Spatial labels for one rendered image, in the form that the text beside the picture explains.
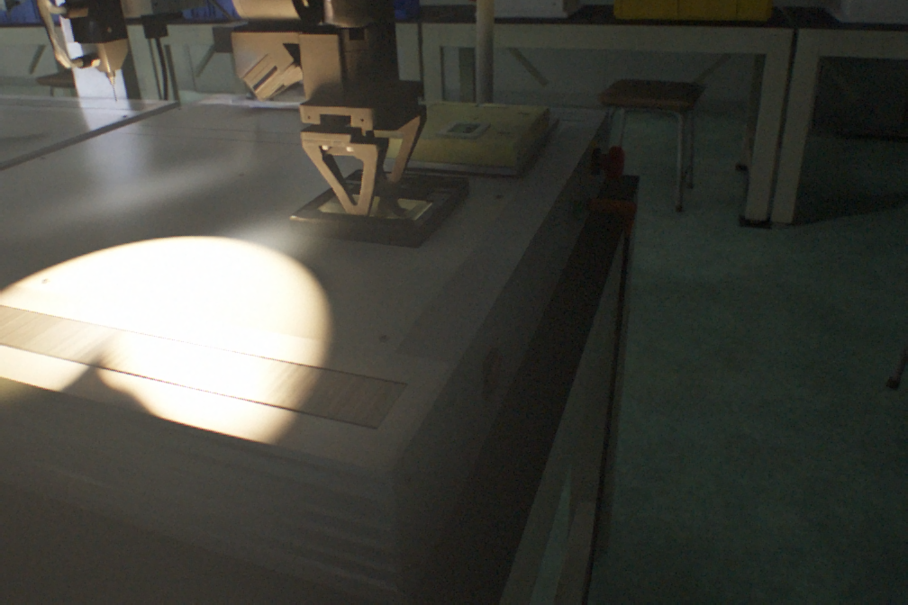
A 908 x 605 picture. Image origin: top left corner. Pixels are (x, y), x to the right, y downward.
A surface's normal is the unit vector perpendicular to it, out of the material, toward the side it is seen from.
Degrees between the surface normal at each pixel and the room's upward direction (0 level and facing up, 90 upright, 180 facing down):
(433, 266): 0
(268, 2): 104
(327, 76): 90
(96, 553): 0
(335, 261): 0
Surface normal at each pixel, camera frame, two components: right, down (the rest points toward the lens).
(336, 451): -0.04, -0.91
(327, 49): -0.33, 0.39
